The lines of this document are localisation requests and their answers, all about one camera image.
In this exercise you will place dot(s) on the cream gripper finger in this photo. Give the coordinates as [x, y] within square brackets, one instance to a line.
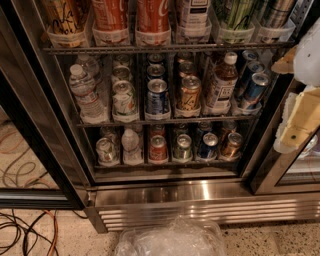
[300, 118]
[285, 64]

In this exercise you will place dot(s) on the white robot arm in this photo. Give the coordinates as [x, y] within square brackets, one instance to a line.
[306, 64]

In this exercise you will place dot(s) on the blue red bull can behind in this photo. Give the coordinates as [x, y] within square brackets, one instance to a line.
[251, 68]

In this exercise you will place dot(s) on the blue red bull can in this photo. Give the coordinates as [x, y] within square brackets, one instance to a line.
[254, 90]
[251, 68]

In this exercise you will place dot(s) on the blue red bull can front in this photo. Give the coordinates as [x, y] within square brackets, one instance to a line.
[254, 90]

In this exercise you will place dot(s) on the silver striped can top shelf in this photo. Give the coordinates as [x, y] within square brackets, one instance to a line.
[277, 13]

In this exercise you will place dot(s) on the right glass fridge door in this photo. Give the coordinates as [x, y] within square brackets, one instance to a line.
[293, 166]

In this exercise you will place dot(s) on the glass fridge door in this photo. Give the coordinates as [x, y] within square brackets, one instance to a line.
[293, 166]
[30, 146]

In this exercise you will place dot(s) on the green striped can top shelf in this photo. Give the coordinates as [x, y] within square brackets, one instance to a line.
[234, 14]

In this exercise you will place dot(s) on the gold can bottom shelf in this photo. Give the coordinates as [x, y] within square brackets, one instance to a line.
[232, 144]

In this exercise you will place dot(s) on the orange gold can middle shelf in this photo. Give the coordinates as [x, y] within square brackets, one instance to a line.
[189, 93]

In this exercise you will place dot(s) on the blue can bottom shelf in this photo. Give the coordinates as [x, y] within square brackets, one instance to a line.
[207, 147]

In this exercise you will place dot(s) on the white labelled bottle top shelf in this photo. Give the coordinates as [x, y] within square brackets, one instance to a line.
[192, 13]

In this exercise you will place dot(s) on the green silver can bottom shelf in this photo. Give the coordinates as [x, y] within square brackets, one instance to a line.
[182, 149]

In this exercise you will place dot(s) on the blue pepsi can middle shelf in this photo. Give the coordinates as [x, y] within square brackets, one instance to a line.
[157, 97]

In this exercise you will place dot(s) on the stainless steel fridge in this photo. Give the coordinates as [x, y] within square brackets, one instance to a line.
[249, 191]

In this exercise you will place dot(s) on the white green can middle shelf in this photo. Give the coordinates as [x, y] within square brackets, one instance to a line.
[124, 100]

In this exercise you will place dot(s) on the water bottle bottom shelf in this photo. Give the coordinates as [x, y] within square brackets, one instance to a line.
[132, 153]

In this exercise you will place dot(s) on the white red can bottom shelf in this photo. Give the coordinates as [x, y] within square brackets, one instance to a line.
[107, 154]

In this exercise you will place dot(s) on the clear water bottle middle shelf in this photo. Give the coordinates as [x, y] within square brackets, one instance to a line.
[83, 87]

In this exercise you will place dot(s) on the yellow scripted can top shelf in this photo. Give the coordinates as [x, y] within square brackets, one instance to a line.
[66, 16]

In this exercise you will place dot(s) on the left glass fridge door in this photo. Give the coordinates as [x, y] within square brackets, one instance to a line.
[30, 146]

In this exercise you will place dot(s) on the brown tea bottle white cap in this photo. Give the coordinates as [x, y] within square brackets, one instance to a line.
[222, 82]

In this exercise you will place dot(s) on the clear plastic bag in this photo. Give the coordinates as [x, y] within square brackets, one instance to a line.
[180, 237]

